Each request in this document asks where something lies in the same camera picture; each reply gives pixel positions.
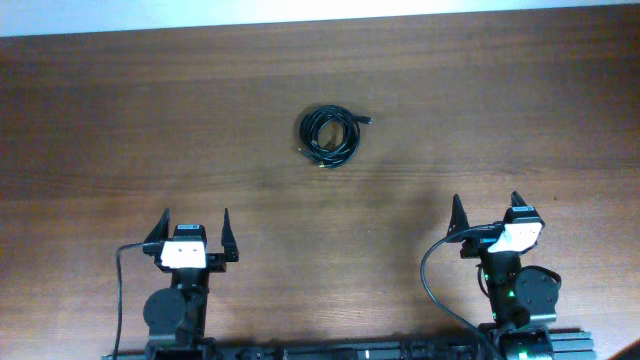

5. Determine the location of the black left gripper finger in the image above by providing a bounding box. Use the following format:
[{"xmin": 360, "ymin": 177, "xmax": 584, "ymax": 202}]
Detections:
[
  {"xmin": 143, "ymin": 208, "xmax": 170, "ymax": 256},
  {"xmin": 221, "ymin": 209, "xmax": 239, "ymax": 262}
]

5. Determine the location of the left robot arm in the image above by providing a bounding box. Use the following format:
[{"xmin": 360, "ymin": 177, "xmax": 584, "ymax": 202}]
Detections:
[{"xmin": 143, "ymin": 210, "xmax": 239, "ymax": 359}]

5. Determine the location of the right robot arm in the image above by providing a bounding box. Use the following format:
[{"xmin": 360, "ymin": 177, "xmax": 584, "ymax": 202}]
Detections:
[{"xmin": 448, "ymin": 192, "xmax": 561, "ymax": 360}]

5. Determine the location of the right camera cable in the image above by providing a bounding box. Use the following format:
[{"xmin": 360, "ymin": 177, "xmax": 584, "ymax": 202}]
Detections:
[{"xmin": 419, "ymin": 222, "xmax": 506, "ymax": 360}]

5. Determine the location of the camera cable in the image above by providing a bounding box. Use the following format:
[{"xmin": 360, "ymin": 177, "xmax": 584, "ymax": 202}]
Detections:
[
  {"xmin": 419, "ymin": 222, "xmax": 506, "ymax": 360},
  {"xmin": 111, "ymin": 241, "xmax": 162, "ymax": 360}
]

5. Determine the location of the left camera cable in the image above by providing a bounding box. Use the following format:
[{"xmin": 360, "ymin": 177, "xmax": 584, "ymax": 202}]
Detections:
[{"xmin": 111, "ymin": 241, "xmax": 162, "ymax": 360}]

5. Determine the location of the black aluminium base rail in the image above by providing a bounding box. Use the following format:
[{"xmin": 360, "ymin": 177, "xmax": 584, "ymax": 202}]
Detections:
[{"xmin": 101, "ymin": 327, "xmax": 596, "ymax": 360}]

